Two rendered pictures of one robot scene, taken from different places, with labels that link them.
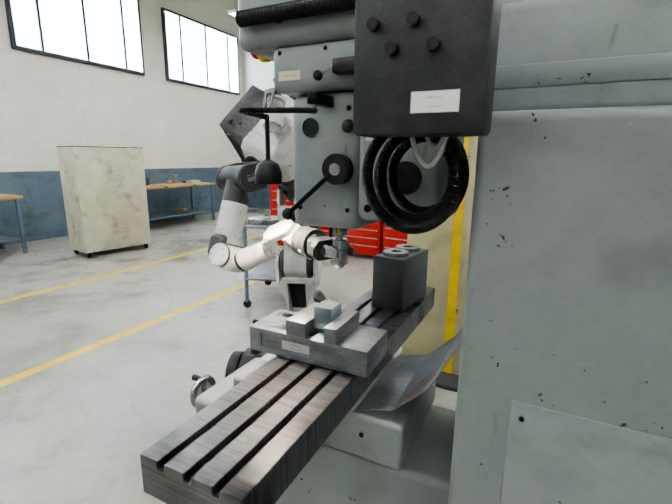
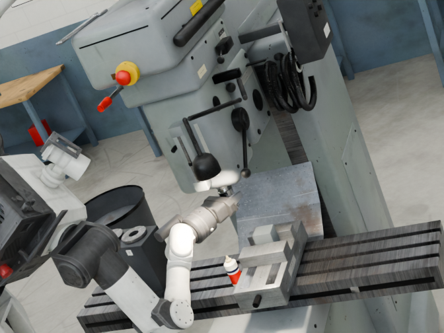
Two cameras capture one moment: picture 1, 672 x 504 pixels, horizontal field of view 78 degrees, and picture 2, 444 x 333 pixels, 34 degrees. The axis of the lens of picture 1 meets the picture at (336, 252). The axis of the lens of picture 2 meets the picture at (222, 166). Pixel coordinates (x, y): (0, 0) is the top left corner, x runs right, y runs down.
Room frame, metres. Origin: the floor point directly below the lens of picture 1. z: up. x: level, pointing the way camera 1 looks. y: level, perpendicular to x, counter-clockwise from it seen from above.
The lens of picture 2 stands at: (1.07, 2.03, 2.18)
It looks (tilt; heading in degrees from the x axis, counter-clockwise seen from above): 22 degrees down; 270
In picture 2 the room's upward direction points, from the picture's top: 24 degrees counter-clockwise
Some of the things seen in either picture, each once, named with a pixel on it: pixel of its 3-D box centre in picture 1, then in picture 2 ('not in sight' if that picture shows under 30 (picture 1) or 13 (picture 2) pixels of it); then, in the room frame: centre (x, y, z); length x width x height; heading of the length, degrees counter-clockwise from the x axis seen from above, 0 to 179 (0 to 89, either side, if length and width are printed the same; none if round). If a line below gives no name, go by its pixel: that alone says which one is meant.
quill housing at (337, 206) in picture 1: (341, 162); (199, 130); (1.10, -0.01, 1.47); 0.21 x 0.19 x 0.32; 153
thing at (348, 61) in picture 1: (340, 69); (221, 51); (0.95, -0.01, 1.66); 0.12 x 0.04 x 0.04; 63
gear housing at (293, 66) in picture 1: (356, 74); (176, 61); (1.08, -0.05, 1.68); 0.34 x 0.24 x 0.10; 63
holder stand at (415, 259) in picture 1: (400, 275); (134, 258); (1.49, -0.24, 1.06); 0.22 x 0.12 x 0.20; 146
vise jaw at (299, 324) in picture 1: (309, 319); (264, 254); (1.07, 0.07, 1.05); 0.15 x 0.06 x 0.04; 154
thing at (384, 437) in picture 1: (337, 388); (275, 303); (1.10, -0.01, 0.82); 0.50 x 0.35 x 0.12; 63
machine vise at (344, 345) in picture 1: (317, 332); (270, 258); (1.06, 0.05, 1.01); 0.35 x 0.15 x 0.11; 64
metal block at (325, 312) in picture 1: (327, 315); (265, 238); (1.05, 0.02, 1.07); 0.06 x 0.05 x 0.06; 154
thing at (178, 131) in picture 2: not in sight; (190, 156); (1.15, 0.09, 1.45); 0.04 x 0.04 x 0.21; 63
